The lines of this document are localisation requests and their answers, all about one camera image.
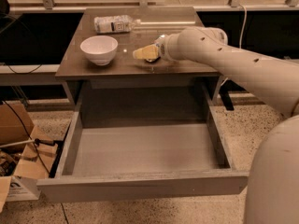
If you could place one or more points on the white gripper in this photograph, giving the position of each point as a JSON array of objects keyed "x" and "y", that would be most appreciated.
[{"x": 161, "y": 48}]

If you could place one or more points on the brown cardboard box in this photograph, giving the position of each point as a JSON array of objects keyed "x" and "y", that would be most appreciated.
[{"x": 22, "y": 166}]

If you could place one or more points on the white stick with black tip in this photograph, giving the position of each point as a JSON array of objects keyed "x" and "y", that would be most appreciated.
[{"x": 30, "y": 141}]

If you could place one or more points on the open grey top drawer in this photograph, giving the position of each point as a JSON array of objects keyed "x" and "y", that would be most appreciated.
[{"x": 143, "y": 143}]

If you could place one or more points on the clear plastic water bottle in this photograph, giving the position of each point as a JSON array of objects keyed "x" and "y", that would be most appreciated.
[{"x": 115, "y": 24}]

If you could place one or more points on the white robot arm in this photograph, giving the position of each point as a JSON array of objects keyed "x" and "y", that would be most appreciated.
[{"x": 273, "y": 186}]

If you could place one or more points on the white ceramic bowl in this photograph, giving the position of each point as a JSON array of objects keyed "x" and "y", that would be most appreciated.
[{"x": 99, "y": 49}]

